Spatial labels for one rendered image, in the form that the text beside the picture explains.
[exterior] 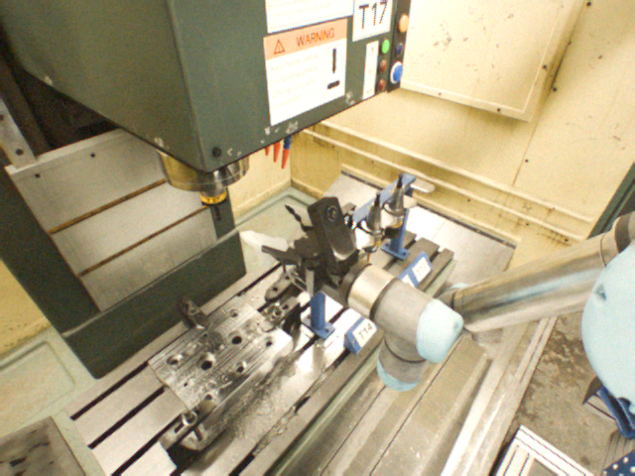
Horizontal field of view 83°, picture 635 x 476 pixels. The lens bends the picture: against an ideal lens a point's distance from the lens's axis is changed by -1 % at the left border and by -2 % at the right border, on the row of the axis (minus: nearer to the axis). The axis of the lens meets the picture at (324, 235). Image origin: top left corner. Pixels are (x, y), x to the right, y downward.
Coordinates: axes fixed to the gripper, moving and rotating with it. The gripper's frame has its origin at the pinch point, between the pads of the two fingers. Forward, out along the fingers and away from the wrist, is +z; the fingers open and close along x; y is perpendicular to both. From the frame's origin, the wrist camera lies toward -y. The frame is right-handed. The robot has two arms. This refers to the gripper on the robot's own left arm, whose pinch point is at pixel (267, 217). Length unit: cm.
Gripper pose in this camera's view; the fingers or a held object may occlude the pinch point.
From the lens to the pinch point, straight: 64.3
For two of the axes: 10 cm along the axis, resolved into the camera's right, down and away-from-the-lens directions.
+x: 6.4, -4.9, 5.9
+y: -0.4, 7.4, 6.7
